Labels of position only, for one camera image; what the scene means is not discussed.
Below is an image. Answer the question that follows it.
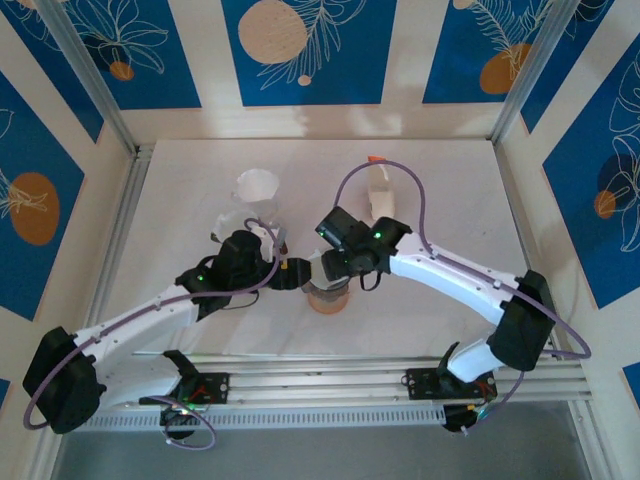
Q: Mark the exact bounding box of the black controller box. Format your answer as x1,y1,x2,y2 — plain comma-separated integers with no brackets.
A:
158,403,202,442
442,403,489,435

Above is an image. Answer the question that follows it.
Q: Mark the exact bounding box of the slotted grey cable duct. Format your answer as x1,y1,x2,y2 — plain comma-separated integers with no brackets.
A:
64,407,447,432

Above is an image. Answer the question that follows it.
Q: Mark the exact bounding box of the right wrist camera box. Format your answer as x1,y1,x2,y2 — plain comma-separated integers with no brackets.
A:
313,204,371,250

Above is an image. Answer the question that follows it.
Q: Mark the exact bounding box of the aluminium side rail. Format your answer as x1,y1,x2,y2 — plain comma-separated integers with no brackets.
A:
97,143,156,321

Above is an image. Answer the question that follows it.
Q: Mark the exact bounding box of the aluminium corner post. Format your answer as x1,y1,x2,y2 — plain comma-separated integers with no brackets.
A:
492,0,576,146
37,0,141,156

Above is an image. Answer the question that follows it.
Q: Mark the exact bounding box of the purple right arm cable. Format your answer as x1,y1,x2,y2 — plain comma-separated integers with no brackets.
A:
333,160,592,436

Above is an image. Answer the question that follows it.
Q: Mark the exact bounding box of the clear dripper with brown handle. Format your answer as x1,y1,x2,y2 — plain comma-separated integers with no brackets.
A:
229,169,284,219

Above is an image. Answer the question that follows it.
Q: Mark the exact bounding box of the aluminium rail frame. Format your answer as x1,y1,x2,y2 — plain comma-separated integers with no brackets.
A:
42,352,596,416

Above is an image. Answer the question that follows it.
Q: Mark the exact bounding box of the orange coffee filter package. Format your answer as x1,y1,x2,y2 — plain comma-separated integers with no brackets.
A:
362,153,400,221

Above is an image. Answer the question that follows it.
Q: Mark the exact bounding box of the orange glass server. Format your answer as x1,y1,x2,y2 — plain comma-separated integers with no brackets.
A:
306,292,352,316

